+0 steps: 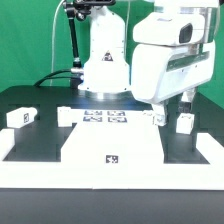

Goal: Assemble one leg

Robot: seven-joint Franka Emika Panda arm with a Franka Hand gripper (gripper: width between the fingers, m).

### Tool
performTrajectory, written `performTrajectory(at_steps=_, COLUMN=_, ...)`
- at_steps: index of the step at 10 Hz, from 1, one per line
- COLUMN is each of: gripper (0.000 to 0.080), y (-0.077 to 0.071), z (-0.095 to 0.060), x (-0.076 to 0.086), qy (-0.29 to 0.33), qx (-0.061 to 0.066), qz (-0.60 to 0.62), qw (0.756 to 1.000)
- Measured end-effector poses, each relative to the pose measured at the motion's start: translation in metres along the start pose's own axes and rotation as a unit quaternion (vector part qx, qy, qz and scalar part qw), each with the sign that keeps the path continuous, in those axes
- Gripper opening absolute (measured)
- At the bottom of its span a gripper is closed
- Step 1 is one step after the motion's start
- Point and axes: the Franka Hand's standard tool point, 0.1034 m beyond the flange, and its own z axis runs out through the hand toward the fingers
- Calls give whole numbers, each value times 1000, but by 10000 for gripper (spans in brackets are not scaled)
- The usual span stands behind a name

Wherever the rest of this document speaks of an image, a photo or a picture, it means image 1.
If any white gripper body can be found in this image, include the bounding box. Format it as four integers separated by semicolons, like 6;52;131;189
131;14;215;104

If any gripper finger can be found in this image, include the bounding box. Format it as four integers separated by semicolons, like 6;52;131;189
178;91;195;113
152;102;168;126

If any white square tabletop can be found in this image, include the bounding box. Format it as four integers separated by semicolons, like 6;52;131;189
61;115;164;164

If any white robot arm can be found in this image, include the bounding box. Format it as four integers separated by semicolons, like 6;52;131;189
80;0;220;126

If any AprilTag sheet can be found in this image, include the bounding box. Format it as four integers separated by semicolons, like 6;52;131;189
72;109;143;123

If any white U-shaped fence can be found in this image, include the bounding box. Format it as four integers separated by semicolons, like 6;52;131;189
0;129;224;190

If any black cable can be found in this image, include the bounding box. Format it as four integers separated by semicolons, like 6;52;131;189
33;68;82;88

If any white cable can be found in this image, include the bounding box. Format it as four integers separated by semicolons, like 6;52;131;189
49;0;66;87

